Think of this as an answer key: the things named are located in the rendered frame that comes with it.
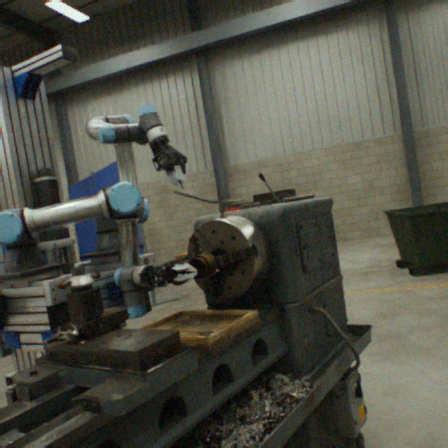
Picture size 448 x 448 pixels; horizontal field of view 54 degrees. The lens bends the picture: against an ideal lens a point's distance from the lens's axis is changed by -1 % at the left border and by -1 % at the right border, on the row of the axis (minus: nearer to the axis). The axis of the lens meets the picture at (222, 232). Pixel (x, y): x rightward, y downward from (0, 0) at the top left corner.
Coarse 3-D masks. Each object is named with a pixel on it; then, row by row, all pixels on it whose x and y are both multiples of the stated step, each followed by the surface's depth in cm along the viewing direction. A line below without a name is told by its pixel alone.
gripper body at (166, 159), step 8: (152, 144) 168; (160, 144) 169; (160, 152) 167; (168, 152) 168; (176, 152) 171; (152, 160) 170; (160, 160) 169; (168, 160) 165; (176, 160) 170; (160, 168) 170; (168, 168) 172
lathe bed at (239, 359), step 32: (224, 352) 141; (256, 352) 165; (192, 384) 126; (224, 384) 142; (0, 416) 105; (32, 416) 107; (64, 416) 100; (96, 416) 97; (128, 416) 106; (160, 416) 124; (192, 416) 124
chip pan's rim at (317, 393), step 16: (368, 336) 211; (352, 352) 191; (336, 368) 176; (320, 384) 161; (304, 400) 148; (320, 400) 161; (288, 416) 138; (304, 416) 149; (272, 432) 130; (288, 432) 139
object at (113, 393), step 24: (48, 360) 125; (168, 360) 109; (192, 360) 116; (24, 384) 115; (48, 384) 116; (72, 384) 119; (96, 384) 113; (120, 384) 104; (144, 384) 101; (168, 384) 107; (96, 408) 97; (120, 408) 95
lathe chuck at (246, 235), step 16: (208, 224) 170; (224, 224) 165; (240, 224) 166; (208, 240) 171; (224, 240) 166; (240, 240) 162; (256, 240) 164; (192, 256) 176; (256, 256) 162; (224, 272) 168; (240, 272) 164; (256, 272) 162; (224, 288) 169; (240, 288) 165
